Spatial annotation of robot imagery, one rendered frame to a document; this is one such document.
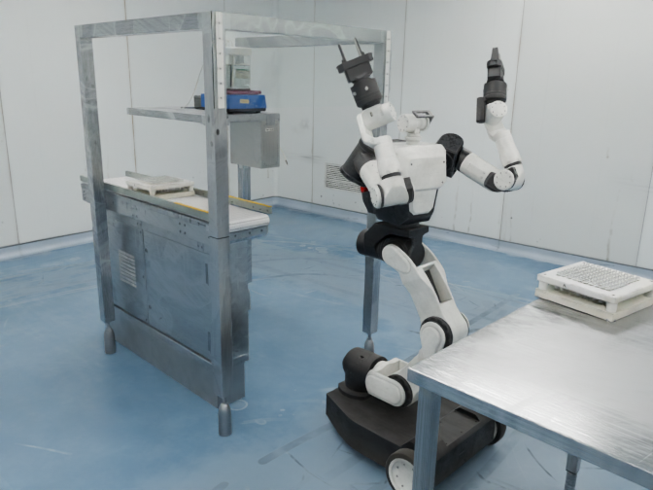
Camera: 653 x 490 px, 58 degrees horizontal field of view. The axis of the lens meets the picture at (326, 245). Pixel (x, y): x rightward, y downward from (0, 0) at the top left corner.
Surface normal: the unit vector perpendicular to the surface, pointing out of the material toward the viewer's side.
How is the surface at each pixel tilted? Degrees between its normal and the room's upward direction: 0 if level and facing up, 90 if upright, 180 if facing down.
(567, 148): 90
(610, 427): 0
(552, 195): 90
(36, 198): 90
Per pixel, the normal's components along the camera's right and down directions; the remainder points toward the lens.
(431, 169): 0.56, 0.23
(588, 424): 0.02, -0.96
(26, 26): 0.76, 0.19
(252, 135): -0.70, 0.18
